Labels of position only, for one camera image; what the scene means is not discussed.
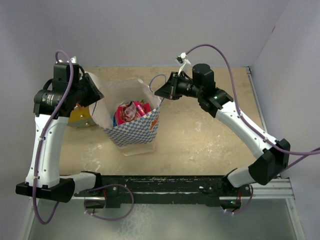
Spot assorted candy packets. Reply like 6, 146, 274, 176
113, 100, 151, 127

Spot checkered paper bag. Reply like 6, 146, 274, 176
89, 74, 162, 156

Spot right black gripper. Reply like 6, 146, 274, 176
155, 71, 204, 100

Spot pink chips bag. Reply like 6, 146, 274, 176
114, 101, 146, 125

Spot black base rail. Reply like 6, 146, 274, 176
76, 175, 251, 209

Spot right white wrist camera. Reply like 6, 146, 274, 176
175, 52, 191, 76

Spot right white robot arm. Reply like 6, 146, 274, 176
155, 63, 291, 196

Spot cream and orange cylinder box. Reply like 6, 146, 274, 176
67, 71, 101, 129

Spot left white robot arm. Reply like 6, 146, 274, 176
15, 62, 104, 203

